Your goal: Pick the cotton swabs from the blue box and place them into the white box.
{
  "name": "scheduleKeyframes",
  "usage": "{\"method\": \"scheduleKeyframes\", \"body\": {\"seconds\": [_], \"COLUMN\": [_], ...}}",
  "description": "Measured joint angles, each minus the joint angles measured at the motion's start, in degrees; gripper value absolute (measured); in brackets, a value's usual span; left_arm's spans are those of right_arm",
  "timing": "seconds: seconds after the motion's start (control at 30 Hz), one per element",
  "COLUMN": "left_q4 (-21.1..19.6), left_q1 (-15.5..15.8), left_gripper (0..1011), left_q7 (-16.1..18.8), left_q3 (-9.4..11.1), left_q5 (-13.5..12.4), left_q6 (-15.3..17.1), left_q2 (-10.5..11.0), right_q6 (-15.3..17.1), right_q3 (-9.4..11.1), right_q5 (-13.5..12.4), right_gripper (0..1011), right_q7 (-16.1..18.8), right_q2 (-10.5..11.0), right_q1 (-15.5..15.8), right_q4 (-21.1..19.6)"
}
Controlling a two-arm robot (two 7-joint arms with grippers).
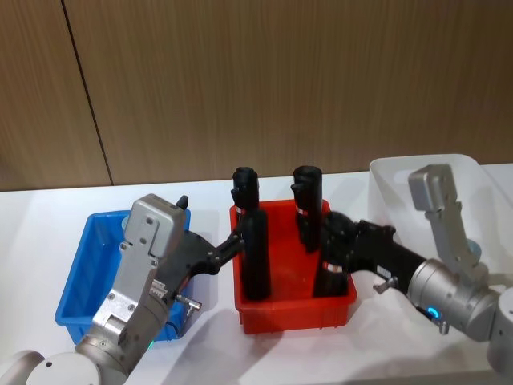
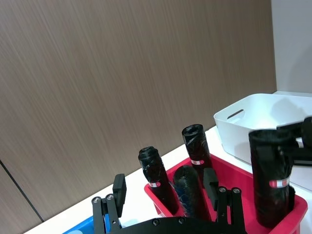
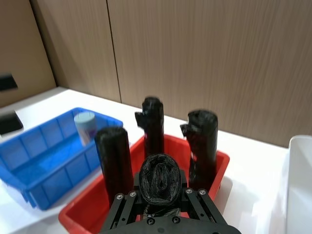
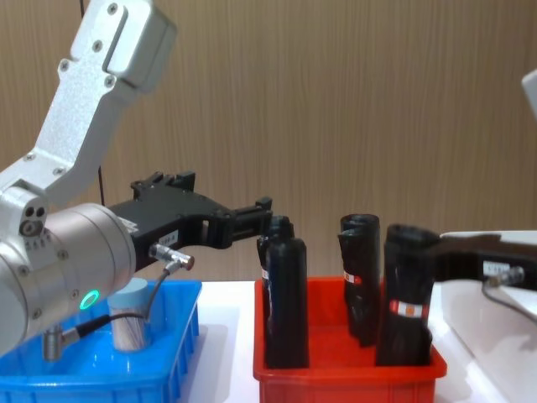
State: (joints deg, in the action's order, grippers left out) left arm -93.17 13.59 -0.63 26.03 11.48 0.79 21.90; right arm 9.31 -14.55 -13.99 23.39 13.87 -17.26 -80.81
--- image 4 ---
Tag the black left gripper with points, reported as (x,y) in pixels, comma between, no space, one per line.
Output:
(168,218)

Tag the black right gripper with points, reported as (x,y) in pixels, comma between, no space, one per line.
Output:
(516,256)

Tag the black bag roll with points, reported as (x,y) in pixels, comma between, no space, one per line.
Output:
(405,294)
(287,302)
(277,226)
(367,260)
(350,260)

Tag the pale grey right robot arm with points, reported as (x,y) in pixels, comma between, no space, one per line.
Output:
(530,96)

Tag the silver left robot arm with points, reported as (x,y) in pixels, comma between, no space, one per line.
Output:
(63,252)

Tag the clear jar with pale lid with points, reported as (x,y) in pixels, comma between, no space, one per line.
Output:
(130,323)

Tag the red plastic bin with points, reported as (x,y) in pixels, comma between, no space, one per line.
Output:
(348,378)

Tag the blue plastic bin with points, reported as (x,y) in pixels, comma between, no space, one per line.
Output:
(100,373)

